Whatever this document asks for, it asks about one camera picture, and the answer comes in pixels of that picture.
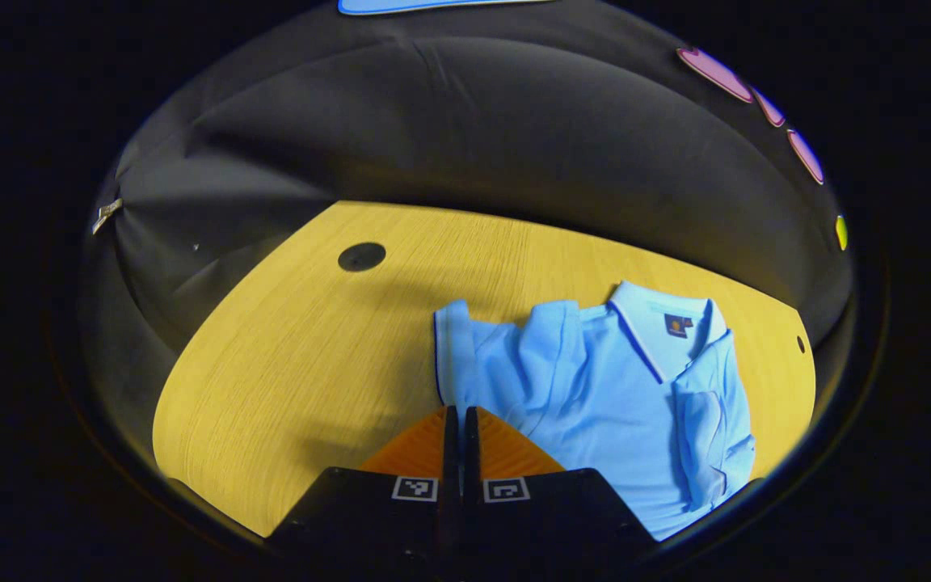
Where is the black backdrop cloth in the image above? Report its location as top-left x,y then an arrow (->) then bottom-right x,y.
78,0 -> 854,421

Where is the silver binder clip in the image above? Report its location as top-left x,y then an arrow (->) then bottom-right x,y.
92,198 -> 124,235

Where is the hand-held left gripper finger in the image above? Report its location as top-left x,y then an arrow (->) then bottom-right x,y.
464,406 -> 657,567
268,406 -> 461,567

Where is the light blue T-shirt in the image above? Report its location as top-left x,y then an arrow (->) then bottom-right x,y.
433,280 -> 757,541

